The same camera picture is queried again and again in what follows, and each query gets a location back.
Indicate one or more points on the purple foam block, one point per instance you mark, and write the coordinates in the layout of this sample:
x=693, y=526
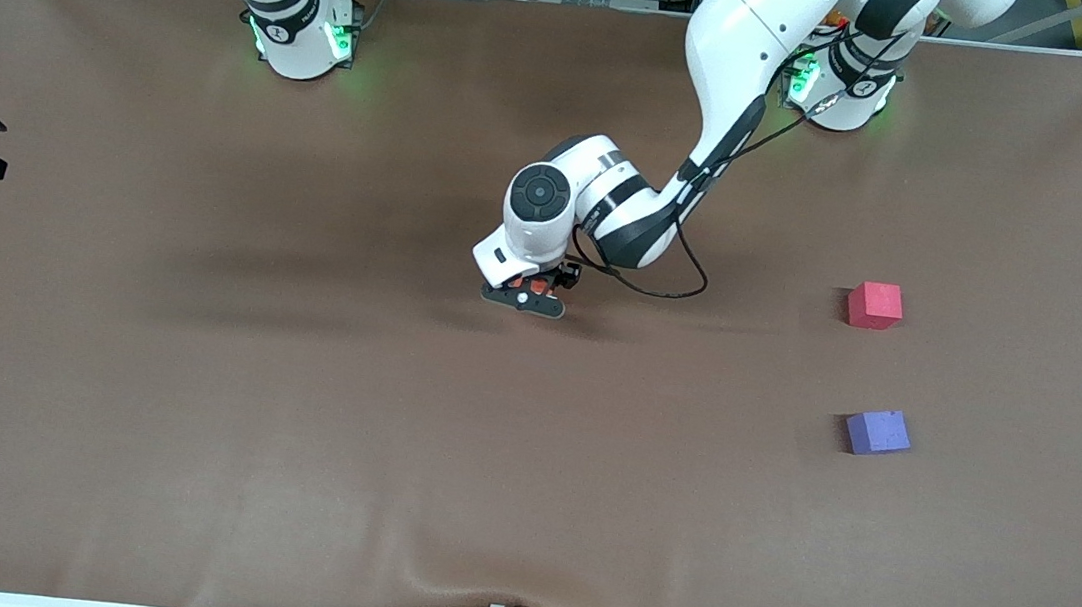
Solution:
x=877, y=431

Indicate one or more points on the red foam block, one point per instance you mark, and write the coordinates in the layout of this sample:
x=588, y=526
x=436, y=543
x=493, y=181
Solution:
x=875, y=305

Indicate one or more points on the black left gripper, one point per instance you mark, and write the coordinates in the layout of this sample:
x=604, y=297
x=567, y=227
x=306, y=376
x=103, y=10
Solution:
x=565, y=273

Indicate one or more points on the orange foam block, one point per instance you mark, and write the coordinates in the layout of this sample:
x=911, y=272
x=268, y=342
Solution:
x=537, y=286

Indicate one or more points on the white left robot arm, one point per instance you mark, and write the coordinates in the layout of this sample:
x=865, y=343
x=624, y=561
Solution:
x=729, y=42

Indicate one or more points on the brown table mat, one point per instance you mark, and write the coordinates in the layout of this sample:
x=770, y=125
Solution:
x=385, y=448

